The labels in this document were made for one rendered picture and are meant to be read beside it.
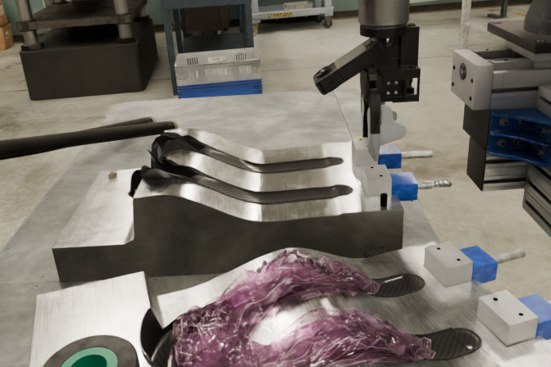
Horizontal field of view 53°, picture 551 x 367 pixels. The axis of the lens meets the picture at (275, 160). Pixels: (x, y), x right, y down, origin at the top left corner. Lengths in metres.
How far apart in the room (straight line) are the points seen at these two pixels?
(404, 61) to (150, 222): 0.45
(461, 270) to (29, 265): 0.63
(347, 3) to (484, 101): 6.33
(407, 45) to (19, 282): 0.68
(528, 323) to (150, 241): 0.49
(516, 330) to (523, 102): 0.63
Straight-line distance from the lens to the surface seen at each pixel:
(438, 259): 0.71
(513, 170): 1.24
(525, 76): 1.17
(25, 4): 4.86
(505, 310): 0.65
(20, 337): 0.81
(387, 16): 0.85
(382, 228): 0.81
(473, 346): 0.64
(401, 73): 0.87
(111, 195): 0.98
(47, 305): 0.66
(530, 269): 2.34
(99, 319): 0.61
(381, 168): 0.85
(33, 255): 0.98
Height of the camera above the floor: 1.27
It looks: 24 degrees down
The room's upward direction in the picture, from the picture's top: 4 degrees counter-clockwise
